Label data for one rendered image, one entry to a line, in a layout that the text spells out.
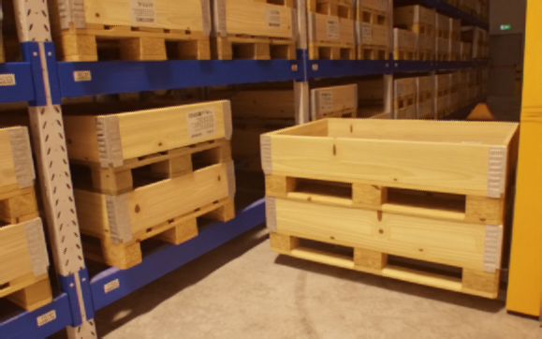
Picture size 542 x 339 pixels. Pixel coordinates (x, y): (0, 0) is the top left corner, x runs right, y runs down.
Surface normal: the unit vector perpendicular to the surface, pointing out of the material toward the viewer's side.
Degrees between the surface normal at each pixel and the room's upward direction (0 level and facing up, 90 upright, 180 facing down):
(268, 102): 90
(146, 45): 90
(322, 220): 90
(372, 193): 90
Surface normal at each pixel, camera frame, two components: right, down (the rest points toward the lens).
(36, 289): 0.84, 0.07
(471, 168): -0.54, 0.20
